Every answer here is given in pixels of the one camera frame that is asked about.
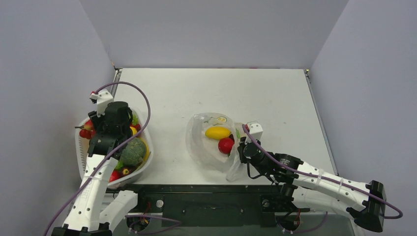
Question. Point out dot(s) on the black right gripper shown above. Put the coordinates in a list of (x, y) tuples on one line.
[(243, 151)]

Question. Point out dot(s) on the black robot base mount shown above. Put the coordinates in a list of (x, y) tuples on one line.
[(216, 205)]

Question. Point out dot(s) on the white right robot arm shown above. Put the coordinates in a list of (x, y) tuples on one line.
[(303, 186)]

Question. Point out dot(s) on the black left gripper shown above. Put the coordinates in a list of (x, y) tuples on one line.
[(97, 120)]

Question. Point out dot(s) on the green fake melon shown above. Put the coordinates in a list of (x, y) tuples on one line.
[(134, 153)]

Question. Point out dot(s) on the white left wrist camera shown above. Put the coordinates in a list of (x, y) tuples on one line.
[(102, 99)]

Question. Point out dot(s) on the yellow fake lemon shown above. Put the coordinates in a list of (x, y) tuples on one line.
[(217, 132)]

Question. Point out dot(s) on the clear printed plastic bag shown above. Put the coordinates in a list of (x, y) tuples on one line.
[(204, 151)]

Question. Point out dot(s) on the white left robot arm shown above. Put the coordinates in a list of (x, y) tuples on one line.
[(84, 217)]

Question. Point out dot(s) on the red fake cherry bunch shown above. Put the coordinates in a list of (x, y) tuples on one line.
[(87, 130)]

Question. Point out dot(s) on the red fake pepper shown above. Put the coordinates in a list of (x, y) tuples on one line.
[(122, 172)]

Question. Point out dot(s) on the white plastic basket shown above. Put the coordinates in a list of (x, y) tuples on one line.
[(82, 145)]

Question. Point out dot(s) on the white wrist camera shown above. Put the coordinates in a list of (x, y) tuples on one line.
[(255, 130), (102, 99)]

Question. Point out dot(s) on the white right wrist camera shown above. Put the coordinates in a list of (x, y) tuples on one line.
[(255, 130)]

